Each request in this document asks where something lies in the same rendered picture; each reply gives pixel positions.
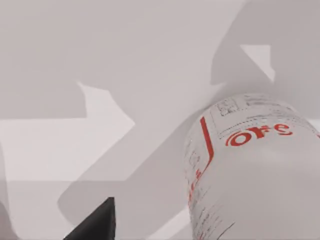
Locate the white and red can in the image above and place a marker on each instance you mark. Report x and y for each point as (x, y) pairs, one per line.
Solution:
(252, 170)

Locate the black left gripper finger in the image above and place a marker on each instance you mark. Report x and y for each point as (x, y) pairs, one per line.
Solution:
(100, 222)

